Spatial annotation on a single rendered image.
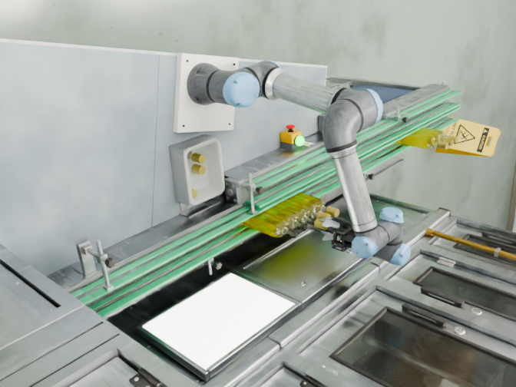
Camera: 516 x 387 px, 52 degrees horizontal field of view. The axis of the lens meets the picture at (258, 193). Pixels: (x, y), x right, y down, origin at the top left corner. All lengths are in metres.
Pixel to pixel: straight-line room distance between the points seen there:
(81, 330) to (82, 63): 0.85
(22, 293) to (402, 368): 1.06
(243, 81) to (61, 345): 1.02
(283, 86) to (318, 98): 0.15
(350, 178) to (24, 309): 0.95
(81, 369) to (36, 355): 0.12
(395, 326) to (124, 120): 1.11
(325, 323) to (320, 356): 0.14
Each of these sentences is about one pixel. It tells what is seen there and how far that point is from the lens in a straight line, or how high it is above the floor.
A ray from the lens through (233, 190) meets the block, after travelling 2.07.
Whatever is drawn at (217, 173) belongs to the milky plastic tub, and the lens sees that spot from 2.06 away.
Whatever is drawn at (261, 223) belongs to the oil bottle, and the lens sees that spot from 2.04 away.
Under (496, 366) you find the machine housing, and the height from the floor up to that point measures 1.90.
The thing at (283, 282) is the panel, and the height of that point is 1.19.
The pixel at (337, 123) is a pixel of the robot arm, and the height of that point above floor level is 1.39.
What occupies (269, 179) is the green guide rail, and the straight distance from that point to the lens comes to 2.10.
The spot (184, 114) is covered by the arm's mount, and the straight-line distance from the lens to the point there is 1.96.
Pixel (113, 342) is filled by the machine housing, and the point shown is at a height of 1.41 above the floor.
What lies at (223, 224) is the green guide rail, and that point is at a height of 0.92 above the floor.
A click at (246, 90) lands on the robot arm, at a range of 1.83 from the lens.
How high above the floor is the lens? 2.28
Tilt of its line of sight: 41 degrees down
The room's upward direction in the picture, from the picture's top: 108 degrees clockwise
